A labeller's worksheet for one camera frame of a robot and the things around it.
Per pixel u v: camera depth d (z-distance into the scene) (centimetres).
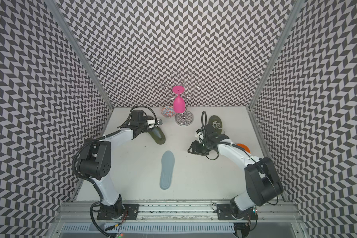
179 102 91
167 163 89
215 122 102
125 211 71
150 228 69
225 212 73
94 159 50
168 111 115
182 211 74
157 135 99
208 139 68
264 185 43
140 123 77
